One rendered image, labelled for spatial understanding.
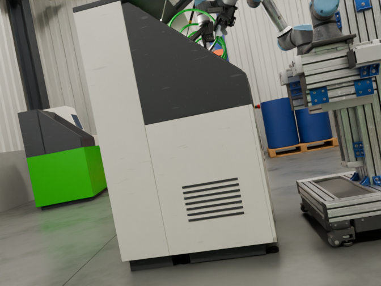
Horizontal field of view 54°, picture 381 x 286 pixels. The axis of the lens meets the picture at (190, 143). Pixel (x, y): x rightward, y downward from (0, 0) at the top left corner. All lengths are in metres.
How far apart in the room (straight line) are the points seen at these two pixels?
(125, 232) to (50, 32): 8.28
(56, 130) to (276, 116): 3.75
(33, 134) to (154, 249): 4.10
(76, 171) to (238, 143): 4.10
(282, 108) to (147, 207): 5.20
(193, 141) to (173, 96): 0.26
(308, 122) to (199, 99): 5.24
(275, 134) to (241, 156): 5.09
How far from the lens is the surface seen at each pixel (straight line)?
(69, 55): 9.74
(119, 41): 2.14
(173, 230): 2.10
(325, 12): 2.03
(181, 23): 2.80
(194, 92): 1.99
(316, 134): 7.11
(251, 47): 8.98
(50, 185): 5.94
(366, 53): 2.04
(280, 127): 7.02
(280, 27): 2.73
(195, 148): 1.99
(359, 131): 2.37
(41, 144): 5.93
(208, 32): 2.35
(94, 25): 2.21
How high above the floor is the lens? 0.70
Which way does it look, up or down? 1 degrees down
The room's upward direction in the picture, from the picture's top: 11 degrees counter-clockwise
